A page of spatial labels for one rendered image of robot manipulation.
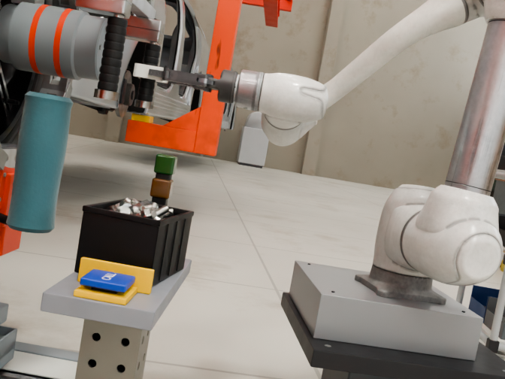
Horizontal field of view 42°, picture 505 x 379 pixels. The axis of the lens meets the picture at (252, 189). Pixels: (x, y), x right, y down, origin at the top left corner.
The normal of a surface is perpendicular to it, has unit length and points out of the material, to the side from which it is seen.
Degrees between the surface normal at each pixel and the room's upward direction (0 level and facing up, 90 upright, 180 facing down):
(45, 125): 88
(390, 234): 91
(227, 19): 90
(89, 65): 124
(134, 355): 90
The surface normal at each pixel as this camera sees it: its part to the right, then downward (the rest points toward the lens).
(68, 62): -0.13, 0.61
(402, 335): 0.09, 0.10
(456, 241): -0.55, -0.34
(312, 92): 0.19, -0.26
